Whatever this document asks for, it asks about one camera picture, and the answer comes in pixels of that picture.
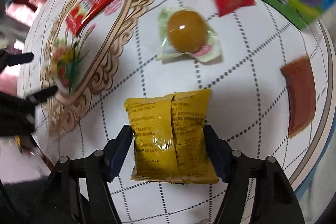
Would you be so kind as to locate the brown snack packet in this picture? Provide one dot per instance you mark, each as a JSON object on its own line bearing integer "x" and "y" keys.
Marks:
{"x": 301, "y": 94}

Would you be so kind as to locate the braised egg clear packet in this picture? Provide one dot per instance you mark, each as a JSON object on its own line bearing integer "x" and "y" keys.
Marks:
{"x": 183, "y": 31}

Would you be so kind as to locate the yellow snack packet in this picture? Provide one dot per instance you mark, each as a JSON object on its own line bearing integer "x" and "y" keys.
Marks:
{"x": 169, "y": 143}

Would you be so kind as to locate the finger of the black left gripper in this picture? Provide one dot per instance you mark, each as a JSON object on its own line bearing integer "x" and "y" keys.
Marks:
{"x": 8, "y": 59}
{"x": 41, "y": 96}

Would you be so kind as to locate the watermelon candy clear bag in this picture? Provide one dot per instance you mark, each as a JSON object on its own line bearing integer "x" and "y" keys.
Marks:
{"x": 64, "y": 65}

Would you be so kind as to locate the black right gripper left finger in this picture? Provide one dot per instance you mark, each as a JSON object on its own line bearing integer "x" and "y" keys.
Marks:
{"x": 78, "y": 189}

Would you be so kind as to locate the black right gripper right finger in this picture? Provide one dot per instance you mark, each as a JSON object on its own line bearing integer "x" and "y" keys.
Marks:
{"x": 274, "y": 199}

